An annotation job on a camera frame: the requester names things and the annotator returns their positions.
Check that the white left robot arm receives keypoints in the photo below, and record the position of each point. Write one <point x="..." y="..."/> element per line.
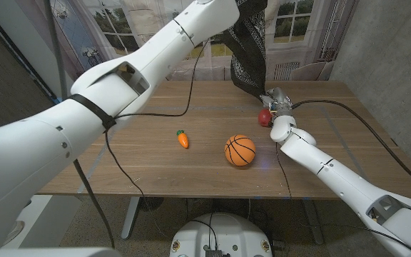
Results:
<point x="84" y="118"/>

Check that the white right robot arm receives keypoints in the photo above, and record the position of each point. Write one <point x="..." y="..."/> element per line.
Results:
<point x="316" y="157"/>

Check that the grey table leg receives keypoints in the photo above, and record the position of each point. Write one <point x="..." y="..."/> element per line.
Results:
<point x="312" y="221"/>
<point x="130" y="217"/>

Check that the black paisley bandana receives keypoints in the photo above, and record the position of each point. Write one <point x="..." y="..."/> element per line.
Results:
<point x="250" y="53"/>

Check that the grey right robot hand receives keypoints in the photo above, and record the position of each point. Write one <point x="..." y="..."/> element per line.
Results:
<point x="279" y="101"/>

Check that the orange toy carrot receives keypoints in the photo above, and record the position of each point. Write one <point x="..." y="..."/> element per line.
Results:
<point x="183" y="140"/>

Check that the red ball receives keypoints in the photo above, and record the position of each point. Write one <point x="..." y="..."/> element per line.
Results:
<point x="263" y="118"/>

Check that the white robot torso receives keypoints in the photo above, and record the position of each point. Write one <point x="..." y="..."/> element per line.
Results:
<point x="223" y="232"/>

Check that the printed window backdrop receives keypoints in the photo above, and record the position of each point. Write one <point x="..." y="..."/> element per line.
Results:
<point x="298" y="35"/>

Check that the orange basketball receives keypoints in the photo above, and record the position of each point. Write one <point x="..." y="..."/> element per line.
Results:
<point x="240" y="150"/>

